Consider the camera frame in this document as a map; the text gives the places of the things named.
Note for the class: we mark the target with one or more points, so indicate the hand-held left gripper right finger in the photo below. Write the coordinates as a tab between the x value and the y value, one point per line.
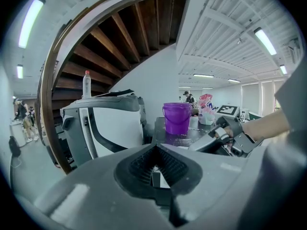
216	188

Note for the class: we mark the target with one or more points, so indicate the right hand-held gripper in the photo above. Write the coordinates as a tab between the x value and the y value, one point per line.
242	140

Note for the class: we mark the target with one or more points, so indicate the white table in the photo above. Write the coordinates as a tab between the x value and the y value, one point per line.
18	133

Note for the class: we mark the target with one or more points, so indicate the black backpack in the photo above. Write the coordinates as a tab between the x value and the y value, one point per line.
15	146

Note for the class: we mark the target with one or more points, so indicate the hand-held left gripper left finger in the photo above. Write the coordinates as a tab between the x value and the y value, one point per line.
96	195

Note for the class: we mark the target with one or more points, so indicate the detergent refill bag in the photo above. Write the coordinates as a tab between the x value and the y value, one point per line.
206	114

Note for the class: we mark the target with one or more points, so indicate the white black cleaning machine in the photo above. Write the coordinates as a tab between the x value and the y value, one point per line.
115	126

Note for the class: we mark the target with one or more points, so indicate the person's right hand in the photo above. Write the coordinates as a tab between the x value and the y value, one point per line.
227	132

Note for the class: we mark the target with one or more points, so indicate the curved wooden staircase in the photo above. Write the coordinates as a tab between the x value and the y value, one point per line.
108	44

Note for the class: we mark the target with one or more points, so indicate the person's right forearm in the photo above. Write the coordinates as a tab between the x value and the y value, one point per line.
263	126

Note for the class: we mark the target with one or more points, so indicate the clear plastic water bottle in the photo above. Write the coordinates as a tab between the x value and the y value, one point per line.
86	85

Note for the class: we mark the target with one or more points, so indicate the white ceiling tube light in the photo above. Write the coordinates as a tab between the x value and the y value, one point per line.
283	69
203	75
265	41
234	80
20	71
31	23

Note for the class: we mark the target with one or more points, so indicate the purple plastic bucket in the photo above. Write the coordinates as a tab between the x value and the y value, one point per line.
176	121

